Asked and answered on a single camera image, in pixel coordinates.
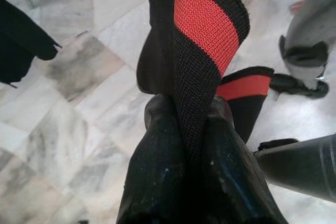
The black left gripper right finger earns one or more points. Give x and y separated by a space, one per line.
231 176

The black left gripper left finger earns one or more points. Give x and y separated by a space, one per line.
157 169

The grey robot left leg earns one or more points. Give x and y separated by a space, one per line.
302 166

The black shirt with green logo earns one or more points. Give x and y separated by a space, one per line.
18 45

